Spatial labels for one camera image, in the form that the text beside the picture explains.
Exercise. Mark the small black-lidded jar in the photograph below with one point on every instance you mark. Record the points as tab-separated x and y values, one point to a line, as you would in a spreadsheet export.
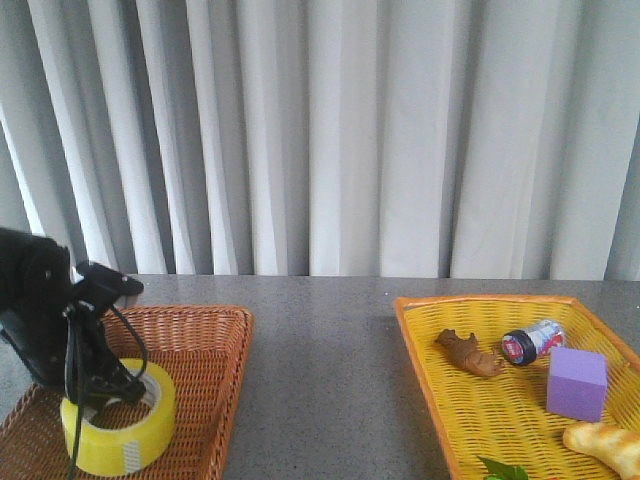
524	346

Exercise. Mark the toy croissant bread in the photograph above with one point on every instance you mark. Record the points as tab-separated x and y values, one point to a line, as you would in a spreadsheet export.
615	447

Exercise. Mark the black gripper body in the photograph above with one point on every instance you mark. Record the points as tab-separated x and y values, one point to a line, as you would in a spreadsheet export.
36	288

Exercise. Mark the brown woven basket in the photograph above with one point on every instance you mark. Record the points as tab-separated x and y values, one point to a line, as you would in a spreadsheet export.
203	348

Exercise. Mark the yellow tape roll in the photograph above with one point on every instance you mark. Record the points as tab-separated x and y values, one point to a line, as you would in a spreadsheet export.
112	452

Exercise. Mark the orange toy carrot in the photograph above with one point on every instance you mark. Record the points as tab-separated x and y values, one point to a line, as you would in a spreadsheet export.
501	471

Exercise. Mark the white pleated curtain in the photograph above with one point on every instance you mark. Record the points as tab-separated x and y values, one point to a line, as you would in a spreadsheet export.
430	139

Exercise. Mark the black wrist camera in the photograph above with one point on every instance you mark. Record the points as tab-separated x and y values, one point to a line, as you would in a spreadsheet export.
101	287

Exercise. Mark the purple foam cube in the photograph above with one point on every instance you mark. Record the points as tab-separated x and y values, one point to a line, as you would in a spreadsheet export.
577	384

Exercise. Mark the brown ginger root toy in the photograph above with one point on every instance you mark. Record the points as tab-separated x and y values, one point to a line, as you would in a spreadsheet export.
465	354

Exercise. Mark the yellow woven basket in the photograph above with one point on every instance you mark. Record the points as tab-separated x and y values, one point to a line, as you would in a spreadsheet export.
504	418

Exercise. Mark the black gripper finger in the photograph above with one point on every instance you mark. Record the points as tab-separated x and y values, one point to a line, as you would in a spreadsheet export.
122	385

